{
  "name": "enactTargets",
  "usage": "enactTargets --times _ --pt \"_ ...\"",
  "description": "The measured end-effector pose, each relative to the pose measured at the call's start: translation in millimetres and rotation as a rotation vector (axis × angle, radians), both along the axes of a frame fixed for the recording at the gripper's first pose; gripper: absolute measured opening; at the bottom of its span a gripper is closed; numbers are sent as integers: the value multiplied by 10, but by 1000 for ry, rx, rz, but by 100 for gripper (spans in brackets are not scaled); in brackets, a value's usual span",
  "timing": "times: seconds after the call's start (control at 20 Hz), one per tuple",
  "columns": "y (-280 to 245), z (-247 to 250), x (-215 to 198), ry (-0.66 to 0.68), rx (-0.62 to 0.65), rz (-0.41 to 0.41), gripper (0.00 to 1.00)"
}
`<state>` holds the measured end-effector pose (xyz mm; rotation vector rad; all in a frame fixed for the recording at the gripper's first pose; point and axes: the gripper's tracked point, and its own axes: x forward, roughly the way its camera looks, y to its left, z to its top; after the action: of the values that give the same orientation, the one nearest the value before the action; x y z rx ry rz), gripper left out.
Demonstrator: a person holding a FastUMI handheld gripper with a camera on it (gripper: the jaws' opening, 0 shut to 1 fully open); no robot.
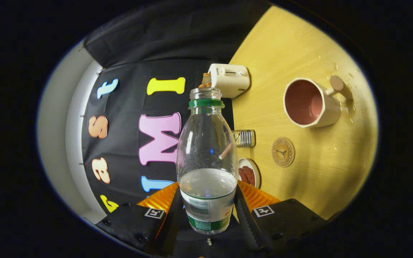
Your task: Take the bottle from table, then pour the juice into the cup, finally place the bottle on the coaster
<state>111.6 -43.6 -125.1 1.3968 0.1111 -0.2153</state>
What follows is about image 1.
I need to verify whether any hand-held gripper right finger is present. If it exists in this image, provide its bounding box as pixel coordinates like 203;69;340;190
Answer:
233;180;328;256

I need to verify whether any grey round plate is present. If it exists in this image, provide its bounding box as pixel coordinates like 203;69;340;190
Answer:
238;158;261;190

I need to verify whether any round cork coaster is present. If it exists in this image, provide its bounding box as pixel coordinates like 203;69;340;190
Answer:
272;137;296;168

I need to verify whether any cream toaster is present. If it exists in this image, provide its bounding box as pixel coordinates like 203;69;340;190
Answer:
208;63;251;99

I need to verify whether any wooden table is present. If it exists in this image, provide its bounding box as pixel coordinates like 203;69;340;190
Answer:
229;5;379;221

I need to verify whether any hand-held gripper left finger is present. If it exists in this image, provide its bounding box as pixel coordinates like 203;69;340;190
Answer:
95;182;185;257

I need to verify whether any cream cup with wooden handle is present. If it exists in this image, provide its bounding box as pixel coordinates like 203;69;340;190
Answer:
283;75;354;128

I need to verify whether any clear plastic juice bottle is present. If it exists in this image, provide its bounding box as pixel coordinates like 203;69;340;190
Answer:
176;87;239;235

